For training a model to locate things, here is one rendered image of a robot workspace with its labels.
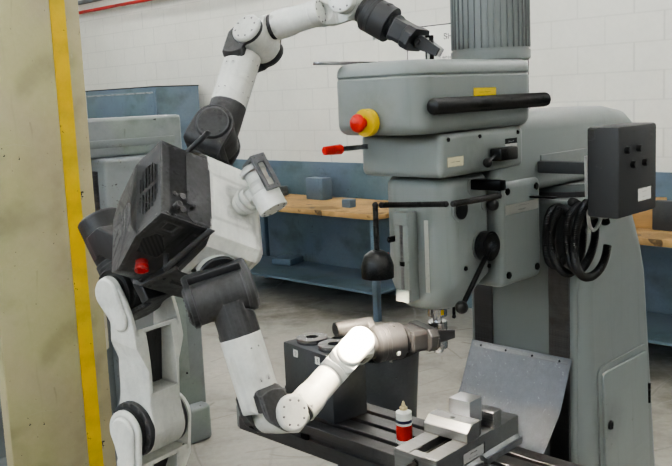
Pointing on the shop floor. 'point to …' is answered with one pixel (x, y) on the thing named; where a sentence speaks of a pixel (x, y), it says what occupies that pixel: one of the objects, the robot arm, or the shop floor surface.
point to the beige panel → (48, 236)
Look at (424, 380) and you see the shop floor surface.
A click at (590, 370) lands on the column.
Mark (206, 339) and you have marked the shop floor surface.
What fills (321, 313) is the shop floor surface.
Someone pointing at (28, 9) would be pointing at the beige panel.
